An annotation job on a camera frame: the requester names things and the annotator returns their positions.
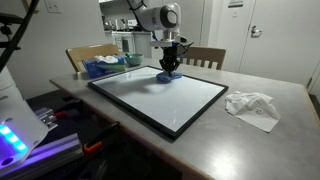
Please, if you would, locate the blue tissue box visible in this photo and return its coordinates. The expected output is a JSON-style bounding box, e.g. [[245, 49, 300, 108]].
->
[[82, 55, 125, 78]]

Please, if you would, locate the white stove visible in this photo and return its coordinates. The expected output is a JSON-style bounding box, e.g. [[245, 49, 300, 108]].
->
[[112, 18, 140, 53]]

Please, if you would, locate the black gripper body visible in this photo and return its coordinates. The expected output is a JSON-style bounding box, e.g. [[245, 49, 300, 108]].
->
[[162, 46, 177, 66]]

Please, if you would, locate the blue microfiber towel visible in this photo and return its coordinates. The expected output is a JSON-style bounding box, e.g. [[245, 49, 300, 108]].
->
[[156, 72, 183, 83]]

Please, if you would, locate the black framed whiteboard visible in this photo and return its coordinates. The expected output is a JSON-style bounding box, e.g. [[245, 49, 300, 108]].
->
[[88, 66, 228, 140]]

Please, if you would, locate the light wooden chair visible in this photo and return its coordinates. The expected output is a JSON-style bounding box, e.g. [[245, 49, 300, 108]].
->
[[65, 44, 119, 72]]

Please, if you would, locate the brown wooden chair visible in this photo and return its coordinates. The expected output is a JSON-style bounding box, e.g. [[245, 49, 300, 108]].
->
[[178, 46, 226, 70]]

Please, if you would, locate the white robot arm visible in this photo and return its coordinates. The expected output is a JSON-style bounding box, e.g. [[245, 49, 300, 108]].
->
[[127, 0, 186, 76]]

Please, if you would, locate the red handled clamp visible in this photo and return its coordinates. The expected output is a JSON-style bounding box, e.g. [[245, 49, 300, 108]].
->
[[53, 100, 82, 119]]

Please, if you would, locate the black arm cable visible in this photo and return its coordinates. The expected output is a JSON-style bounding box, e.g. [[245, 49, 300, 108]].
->
[[0, 0, 40, 73]]

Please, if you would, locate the silver door handle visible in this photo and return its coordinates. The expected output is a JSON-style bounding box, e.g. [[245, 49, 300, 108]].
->
[[251, 26, 262, 38]]

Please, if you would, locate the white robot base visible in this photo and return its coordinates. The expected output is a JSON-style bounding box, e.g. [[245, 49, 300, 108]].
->
[[0, 67, 48, 176]]

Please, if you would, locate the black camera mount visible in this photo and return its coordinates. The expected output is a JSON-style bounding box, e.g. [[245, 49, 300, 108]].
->
[[0, 13, 25, 48]]

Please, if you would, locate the green bowl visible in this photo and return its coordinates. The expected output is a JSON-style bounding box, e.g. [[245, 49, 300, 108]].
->
[[125, 53, 144, 66]]

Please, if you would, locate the white wall switch plate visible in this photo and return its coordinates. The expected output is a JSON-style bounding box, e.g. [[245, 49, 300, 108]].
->
[[45, 0, 61, 13]]

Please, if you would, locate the orange handled clamp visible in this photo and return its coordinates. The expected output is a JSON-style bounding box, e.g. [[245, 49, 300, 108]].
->
[[83, 121, 120, 155]]

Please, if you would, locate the white crumpled cloth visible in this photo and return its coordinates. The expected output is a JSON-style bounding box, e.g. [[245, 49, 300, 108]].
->
[[225, 91, 281, 133]]

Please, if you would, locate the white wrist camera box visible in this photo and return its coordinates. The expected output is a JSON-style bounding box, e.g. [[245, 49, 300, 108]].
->
[[149, 37, 188, 47]]

